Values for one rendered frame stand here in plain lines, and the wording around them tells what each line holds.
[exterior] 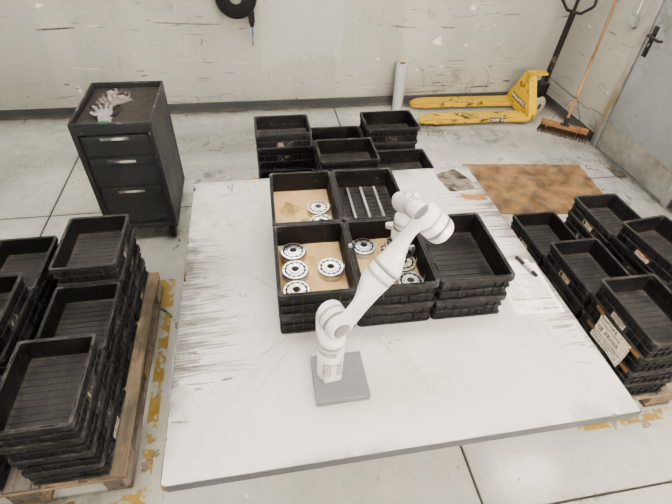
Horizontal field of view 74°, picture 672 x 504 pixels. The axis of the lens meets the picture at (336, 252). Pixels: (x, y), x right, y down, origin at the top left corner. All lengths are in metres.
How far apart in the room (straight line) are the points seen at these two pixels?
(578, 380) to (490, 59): 4.13
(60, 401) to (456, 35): 4.59
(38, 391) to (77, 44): 3.54
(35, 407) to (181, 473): 0.77
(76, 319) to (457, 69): 4.34
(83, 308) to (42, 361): 0.39
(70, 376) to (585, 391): 1.97
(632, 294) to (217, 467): 2.10
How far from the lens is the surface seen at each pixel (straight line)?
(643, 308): 2.66
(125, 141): 2.97
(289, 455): 1.53
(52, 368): 2.20
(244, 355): 1.72
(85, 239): 2.75
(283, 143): 3.28
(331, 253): 1.88
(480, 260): 1.98
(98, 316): 2.46
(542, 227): 3.28
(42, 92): 5.32
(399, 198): 1.58
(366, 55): 4.96
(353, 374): 1.63
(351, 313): 1.34
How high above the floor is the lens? 2.11
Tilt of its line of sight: 43 degrees down
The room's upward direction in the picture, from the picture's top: 3 degrees clockwise
